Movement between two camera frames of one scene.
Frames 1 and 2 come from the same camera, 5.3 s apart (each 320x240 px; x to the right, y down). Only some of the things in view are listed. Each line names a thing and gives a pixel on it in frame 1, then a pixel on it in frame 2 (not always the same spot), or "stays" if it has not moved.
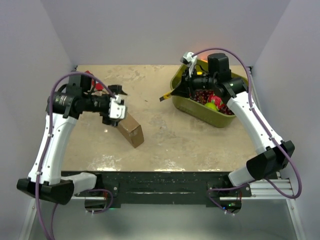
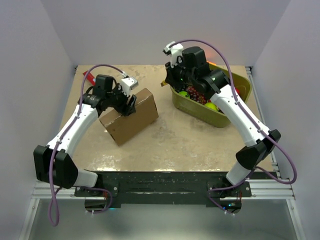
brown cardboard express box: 133,129 -> 121,127
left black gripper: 116,89 -> 126,109
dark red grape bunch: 201,96 stays
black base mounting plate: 164,188 stays
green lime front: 211,105 stays
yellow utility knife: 166,96 -> 163,83
